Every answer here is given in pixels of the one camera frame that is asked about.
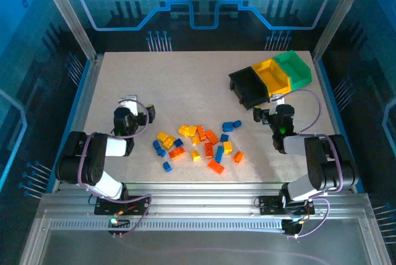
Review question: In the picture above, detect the black plastic bin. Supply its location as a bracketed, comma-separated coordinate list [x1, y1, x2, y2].
[228, 66, 270, 110]

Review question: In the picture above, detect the yellow plastic bin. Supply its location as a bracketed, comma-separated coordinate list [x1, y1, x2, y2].
[251, 58, 292, 97]

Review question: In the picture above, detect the green plastic bin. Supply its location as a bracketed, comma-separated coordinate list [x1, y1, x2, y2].
[272, 50, 312, 91]

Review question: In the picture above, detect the blue table side trim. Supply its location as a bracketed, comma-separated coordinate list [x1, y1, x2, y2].
[312, 56, 366, 193]

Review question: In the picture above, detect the small black controller board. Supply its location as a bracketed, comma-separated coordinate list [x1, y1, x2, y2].
[282, 219, 303, 237]
[107, 218, 131, 235]

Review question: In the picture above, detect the grey framed front panel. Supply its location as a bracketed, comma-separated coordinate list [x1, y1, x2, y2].
[20, 215, 392, 265]

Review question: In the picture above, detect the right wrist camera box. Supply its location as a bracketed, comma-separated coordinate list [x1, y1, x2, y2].
[269, 93, 285, 116]

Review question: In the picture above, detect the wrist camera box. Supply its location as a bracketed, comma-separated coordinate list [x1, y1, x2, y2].
[269, 93, 285, 116]
[119, 94, 139, 116]

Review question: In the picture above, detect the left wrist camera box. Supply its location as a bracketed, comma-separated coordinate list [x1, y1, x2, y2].
[119, 94, 139, 116]

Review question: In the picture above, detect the aluminium table side rail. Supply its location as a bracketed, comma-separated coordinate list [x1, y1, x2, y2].
[51, 55, 105, 193]

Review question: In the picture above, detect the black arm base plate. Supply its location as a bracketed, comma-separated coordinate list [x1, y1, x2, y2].
[94, 195, 150, 216]
[258, 195, 316, 215]

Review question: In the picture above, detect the aluminium front rail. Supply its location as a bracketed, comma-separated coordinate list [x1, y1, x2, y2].
[40, 182, 372, 221]

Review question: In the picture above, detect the aluminium frame post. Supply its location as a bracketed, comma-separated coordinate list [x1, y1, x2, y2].
[33, 0, 99, 62]
[311, 0, 374, 61]

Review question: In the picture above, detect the slotted cable duct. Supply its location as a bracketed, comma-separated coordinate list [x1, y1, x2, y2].
[49, 220, 285, 232]

